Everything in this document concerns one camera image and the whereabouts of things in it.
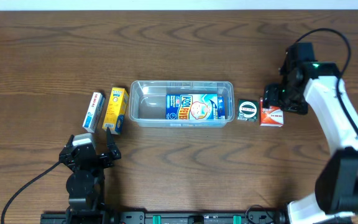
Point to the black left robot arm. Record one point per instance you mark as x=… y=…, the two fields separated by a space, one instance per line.
x=86 y=184

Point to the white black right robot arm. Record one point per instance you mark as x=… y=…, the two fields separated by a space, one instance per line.
x=308 y=83

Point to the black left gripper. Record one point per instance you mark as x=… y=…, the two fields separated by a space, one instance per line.
x=89 y=156

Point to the blue Kool Fever box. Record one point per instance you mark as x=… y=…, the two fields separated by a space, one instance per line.
x=195 y=107

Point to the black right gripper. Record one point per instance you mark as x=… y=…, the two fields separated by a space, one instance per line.
x=272 y=97

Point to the clear plastic container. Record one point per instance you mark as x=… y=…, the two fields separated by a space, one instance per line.
x=147 y=104

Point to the red white medicine box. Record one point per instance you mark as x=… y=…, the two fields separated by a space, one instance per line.
x=272 y=116

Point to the white blue toothpaste box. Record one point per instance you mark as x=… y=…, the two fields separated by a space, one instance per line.
x=93 y=113

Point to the yellow Woods box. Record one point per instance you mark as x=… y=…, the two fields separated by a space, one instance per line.
x=115 y=113

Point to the green round-logo small box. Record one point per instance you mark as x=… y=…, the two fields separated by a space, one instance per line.
x=248 y=110

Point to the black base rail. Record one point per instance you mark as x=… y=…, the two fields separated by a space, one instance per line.
x=254 y=214

